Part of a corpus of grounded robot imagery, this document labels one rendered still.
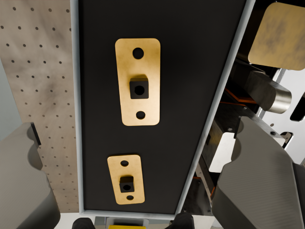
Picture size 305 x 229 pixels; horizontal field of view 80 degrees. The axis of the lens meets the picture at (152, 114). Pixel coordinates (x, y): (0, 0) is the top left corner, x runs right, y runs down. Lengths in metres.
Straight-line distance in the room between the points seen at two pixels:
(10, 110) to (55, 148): 0.98
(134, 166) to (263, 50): 0.23
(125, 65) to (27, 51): 0.58
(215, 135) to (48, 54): 0.57
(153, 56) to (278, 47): 0.19
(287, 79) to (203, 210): 0.34
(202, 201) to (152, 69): 0.43
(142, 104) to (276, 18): 0.20
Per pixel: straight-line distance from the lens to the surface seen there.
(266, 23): 0.29
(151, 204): 0.28
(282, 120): 0.48
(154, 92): 0.18
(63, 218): 1.89
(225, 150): 0.31
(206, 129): 0.20
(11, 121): 1.86
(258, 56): 0.29
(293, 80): 0.45
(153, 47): 0.17
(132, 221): 0.35
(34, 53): 0.72
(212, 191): 0.68
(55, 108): 0.77
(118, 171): 0.23
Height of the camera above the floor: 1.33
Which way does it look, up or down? 62 degrees down
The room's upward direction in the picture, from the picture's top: 174 degrees clockwise
